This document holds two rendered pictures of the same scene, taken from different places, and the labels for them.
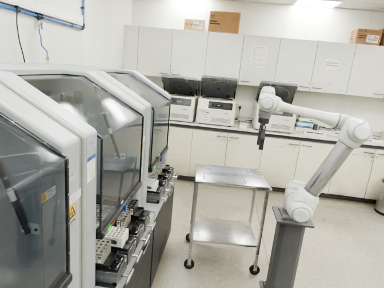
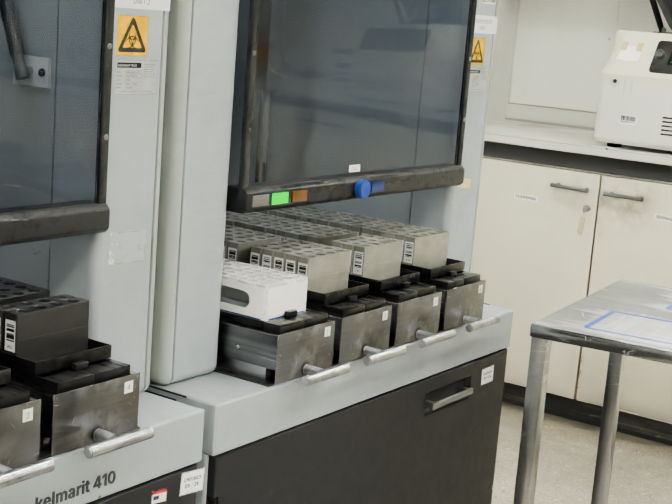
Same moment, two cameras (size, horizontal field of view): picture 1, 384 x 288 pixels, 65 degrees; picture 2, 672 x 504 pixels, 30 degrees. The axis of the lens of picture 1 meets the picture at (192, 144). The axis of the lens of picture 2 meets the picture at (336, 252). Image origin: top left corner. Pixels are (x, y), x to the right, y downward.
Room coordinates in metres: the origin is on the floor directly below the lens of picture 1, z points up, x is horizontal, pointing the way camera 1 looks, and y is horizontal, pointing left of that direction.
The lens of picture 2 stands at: (0.58, -0.66, 1.23)
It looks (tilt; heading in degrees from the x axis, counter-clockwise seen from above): 11 degrees down; 29
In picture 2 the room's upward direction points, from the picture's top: 5 degrees clockwise
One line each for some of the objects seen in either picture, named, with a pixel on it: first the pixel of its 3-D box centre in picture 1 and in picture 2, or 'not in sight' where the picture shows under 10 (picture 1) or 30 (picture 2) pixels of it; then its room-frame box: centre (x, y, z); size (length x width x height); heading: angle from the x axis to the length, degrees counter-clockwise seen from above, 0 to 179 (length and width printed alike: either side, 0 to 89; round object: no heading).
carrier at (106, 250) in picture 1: (104, 252); not in sight; (1.20, 0.35, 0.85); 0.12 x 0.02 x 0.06; 175
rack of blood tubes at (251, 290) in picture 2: (137, 183); (207, 284); (2.06, 0.37, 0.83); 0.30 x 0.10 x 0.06; 85
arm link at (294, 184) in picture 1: (296, 195); not in sight; (2.05, -0.79, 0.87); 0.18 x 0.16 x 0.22; 169
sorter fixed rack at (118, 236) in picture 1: (97, 235); not in sight; (1.36, 0.43, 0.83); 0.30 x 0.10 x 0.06; 85
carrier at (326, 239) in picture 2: not in sight; (332, 251); (2.37, 0.33, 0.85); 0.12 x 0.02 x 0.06; 174
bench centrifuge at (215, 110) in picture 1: (217, 99); not in sight; (4.61, -0.32, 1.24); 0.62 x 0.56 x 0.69; 175
